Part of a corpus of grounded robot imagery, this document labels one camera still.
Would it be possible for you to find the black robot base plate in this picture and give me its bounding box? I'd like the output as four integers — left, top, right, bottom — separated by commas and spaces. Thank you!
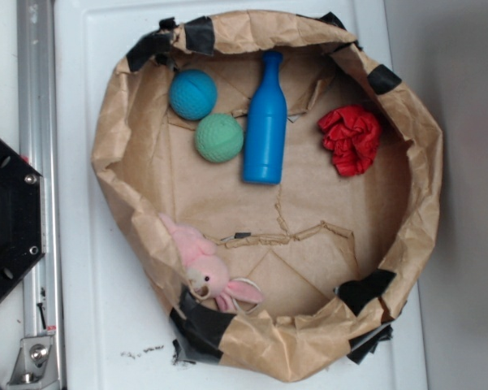
0, 139, 44, 303

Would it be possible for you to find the white plastic tray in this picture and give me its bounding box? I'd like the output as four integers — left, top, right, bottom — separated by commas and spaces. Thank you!
53, 0, 430, 390

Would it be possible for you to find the red crumpled cloth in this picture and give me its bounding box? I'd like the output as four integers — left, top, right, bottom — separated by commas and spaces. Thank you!
317, 105, 382, 177

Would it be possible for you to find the aluminium rail profile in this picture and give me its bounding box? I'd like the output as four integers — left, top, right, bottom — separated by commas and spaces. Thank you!
16, 1, 67, 389

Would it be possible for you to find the brown paper bag basket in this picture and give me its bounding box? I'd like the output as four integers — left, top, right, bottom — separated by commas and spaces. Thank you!
92, 11, 443, 382

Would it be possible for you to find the pink plush bunny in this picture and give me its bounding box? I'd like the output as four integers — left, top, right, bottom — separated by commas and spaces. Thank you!
159, 213, 264, 313

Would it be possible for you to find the blue plastic bottle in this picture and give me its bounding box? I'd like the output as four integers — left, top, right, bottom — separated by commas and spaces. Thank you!
242, 51, 287, 185

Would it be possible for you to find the metal corner bracket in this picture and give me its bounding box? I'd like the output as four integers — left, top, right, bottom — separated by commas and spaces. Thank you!
6, 336, 60, 390

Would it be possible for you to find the blue dimpled ball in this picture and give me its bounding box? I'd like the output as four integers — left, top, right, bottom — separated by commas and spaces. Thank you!
169, 69, 218, 120

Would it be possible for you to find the green dimpled ball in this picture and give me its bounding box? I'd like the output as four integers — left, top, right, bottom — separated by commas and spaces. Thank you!
195, 113, 244, 163

